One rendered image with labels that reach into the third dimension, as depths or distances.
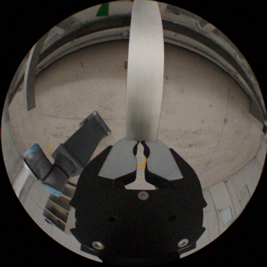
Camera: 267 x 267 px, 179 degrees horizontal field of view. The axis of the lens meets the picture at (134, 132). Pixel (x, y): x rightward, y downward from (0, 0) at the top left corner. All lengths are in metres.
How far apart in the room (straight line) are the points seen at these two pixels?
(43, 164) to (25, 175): 0.16
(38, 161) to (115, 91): 0.87
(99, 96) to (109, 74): 0.25
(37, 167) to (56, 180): 0.15
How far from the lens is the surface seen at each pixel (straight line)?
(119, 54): 1.02
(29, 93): 0.25
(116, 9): 0.35
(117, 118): 1.02
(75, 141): 0.73
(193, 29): 0.40
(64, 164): 0.65
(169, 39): 0.96
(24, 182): 0.58
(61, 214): 3.08
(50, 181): 0.60
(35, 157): 0.57
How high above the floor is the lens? 0.94
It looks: 62 degrees down
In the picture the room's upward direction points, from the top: 175 degrees counter-clockwise
